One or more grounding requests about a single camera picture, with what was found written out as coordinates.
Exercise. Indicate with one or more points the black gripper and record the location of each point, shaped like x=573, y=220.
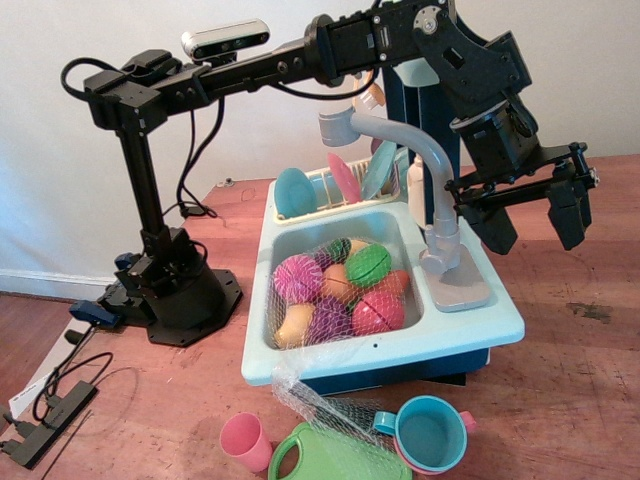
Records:
x=511, y=167

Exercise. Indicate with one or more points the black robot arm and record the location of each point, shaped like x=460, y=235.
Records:
x=170, y=290

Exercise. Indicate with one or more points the grey faucet lever base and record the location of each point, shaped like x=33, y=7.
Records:
x=459, y=288

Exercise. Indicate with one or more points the grey toy faucet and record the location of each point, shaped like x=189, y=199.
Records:
x=443, y=239

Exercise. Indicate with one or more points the white toy soap bottle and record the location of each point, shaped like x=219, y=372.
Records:
x=415, y=192

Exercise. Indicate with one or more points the dark blue sink backboard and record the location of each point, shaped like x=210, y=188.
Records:
x=425, y=115

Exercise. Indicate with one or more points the teal toy plate right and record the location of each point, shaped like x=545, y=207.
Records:
x=378, y=170

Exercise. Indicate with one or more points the teal toy plate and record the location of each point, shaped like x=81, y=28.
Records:
x=378, y=170
x=294, y=194

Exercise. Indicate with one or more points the pink toy plate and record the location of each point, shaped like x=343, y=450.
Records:
x=344, y=179

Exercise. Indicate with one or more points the mesh bag of toy food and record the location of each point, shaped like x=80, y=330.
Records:
x=322, y=304

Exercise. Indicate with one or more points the orange toy utensil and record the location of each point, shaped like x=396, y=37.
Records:
x=371, y=95

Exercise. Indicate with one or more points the cream dish rack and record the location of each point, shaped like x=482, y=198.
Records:
x=329, y=198

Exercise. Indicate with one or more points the light blue toy sink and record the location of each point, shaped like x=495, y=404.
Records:
x=431, y=343

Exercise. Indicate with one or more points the pink toy mug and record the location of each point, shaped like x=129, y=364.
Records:
x=433, y=443

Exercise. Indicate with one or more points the teal toy mug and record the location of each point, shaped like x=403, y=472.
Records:
x=389, y=423

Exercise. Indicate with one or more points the teal toy plate left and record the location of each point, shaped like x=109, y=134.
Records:
x=294, y=194

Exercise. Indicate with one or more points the green toy cutting board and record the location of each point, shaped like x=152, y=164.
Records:
x=328, y=454

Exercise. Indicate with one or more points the pink toy cup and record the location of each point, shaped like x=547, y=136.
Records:
x=244, y=439

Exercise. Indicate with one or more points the black usb hub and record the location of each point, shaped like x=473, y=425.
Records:
x=37, y=439

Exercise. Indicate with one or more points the silver depth camera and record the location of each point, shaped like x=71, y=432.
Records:
x=222, y=41

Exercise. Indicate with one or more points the blue cable connector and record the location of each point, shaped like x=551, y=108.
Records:
x=87, y=311

